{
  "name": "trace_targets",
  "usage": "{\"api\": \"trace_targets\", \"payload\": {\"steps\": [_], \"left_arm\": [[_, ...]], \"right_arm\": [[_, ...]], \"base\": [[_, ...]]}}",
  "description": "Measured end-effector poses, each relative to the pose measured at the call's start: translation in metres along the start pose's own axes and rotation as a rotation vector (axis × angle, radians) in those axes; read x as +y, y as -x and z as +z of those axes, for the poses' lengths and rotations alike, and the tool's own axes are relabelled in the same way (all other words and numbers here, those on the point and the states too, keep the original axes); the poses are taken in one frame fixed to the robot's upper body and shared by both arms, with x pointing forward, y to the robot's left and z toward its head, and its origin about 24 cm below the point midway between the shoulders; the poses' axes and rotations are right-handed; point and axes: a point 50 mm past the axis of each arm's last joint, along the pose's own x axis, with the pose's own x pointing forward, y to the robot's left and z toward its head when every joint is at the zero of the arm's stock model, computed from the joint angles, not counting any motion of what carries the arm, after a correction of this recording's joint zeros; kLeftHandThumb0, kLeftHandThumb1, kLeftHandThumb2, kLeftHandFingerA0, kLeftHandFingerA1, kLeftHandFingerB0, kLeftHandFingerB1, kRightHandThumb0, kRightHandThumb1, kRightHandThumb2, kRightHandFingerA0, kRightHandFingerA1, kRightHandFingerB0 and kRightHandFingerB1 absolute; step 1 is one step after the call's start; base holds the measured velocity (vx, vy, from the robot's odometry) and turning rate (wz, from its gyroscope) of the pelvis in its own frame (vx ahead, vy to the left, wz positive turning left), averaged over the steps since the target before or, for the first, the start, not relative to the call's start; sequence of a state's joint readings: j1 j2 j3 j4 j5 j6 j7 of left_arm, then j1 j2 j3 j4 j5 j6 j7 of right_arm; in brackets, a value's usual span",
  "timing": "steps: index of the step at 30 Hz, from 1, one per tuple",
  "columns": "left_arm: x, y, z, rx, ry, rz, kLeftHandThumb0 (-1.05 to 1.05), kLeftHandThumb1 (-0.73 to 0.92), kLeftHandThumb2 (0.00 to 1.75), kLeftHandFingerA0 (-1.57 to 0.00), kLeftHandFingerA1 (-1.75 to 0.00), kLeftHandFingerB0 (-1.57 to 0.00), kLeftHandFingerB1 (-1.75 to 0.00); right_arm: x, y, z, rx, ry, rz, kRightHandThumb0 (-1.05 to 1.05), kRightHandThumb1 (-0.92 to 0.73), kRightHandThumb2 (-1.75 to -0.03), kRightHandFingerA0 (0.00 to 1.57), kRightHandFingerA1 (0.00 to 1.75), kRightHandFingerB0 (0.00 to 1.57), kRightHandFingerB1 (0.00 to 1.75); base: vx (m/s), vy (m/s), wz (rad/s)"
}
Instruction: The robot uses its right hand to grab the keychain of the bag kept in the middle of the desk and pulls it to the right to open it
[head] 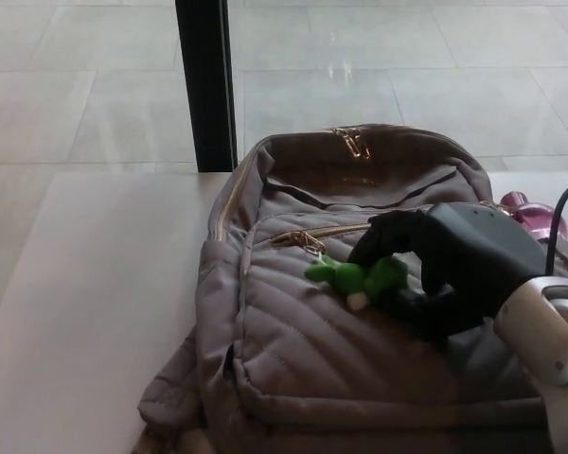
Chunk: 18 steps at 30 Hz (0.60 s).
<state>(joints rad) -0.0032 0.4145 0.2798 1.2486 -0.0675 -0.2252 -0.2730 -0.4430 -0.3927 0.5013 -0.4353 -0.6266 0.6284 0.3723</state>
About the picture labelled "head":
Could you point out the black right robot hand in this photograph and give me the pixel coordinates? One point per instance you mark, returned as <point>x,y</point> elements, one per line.
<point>473,246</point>

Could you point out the grey quilted backpack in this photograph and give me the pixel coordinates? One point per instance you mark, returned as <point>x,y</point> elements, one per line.
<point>312,331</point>

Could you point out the pink water bottle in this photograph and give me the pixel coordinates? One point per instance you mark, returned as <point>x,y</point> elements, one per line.
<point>532,215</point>

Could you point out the black window frame post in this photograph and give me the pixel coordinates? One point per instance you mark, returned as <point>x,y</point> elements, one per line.
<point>208,85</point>

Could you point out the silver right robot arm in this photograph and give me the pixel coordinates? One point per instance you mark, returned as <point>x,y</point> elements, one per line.
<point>549,331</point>

